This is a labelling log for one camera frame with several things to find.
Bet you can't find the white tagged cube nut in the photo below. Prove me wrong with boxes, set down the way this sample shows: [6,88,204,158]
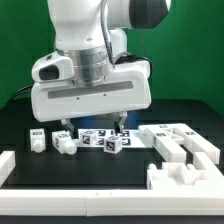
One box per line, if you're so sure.
[104,136,122,154]

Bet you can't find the white chair back frame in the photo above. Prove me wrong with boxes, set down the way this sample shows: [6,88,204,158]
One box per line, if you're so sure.
[138,123,220,164]

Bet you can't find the white fiducial tag sheet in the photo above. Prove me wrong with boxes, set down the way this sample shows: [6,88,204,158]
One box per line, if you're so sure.
[73,129,152,148]

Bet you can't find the white chair seat tray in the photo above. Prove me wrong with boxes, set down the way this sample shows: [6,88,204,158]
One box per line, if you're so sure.
[147,162,224,192]

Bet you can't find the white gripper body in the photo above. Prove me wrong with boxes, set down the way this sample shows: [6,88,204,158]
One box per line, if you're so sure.
[31,61,151,122]

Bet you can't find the white front fence bar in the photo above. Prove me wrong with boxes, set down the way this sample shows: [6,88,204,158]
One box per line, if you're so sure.
[0,190,224,216]

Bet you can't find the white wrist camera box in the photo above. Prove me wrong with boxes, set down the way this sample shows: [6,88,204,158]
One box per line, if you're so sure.
[32,52,74,82]

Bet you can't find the white left fence piece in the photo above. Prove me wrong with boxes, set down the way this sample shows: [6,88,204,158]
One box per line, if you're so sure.
[0,151,16,187]

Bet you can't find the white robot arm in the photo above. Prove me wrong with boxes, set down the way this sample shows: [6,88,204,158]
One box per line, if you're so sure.
[31,0,171,130]

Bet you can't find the black cables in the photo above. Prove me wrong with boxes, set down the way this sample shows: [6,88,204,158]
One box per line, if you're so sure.
[8,84,34,103]

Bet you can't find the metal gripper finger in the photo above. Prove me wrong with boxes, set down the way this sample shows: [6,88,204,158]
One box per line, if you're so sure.
[114,112,128,133]
[61,119,75,134]

